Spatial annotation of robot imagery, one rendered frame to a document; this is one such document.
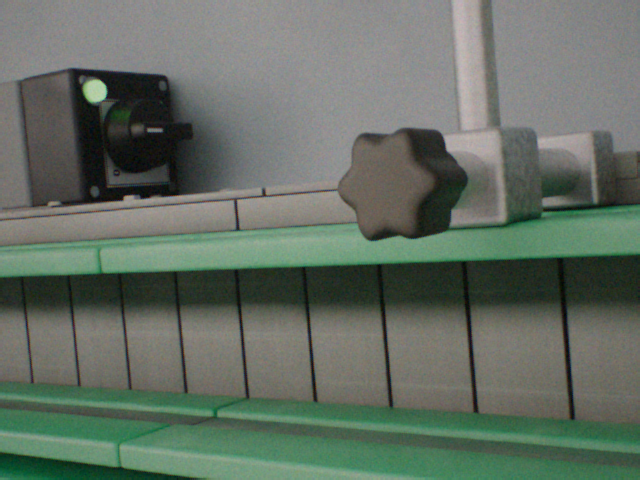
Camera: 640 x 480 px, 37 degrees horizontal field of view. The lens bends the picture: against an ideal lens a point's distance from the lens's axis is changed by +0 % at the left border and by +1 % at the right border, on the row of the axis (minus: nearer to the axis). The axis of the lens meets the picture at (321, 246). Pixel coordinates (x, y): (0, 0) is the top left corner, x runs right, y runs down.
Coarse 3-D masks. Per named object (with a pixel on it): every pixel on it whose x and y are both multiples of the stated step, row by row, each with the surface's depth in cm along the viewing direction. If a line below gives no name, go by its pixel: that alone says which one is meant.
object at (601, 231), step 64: (0, 256) 39; (64, 256) 37; (128, 256) 35; (192, 256) 33; (256, 256) 31; (320, 256) 30; (384, 256) 28; (448, 256) 27; (512, 256) 26; (576, 256) 25
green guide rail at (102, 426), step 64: (0, 384) 52; (0, 448) 40; (64, 448) 38; (128, 448) 36; (192, 448) 34; (256, 448) 34; (320, 448) 33; (384, 448) 32; (448, 448) 33; (512, 448) 32; (576, 448) 31
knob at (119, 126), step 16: (112, 112) 56; (128, 112) 56; (144, 112) 56; (160, 112) 57; (112, 128) 56; (128, 128) 56; (144, 128) 55; (160, 128) 56; (176, 128) 57; (192, 128) 58; (112, 144) 56; (128, 144) 56; (144, 144) 56; (160, 144) 57; (176, 144) 59; (128, 160) 57; (144, 160) 56; (160, 160) 57
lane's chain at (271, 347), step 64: (0, 320) 53; (64, 320) 50; (128, 320) 48; (192, 320) 45; (256, 320) 43; (320, 320) 41; (384, 320) 39; (448, 320) 37; (512, 320) 36; (576, 320) 34; (64, 384) 51; (128, 384) 48; (192, 384) 45; (256, 384) 43; (320, 384) 41; (384, 384) 39; (448, 384) 37; (512, 384) 36; (576, 384) 34
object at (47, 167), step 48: (0, 96) 59; (48, 96) 56; (144, 96) 59; (0, 144) 59; (48, 144) 57; (96, 144) 56; (0, 192) 60; (48, 192) 57; (96, 192) 56; (144, 192) 59
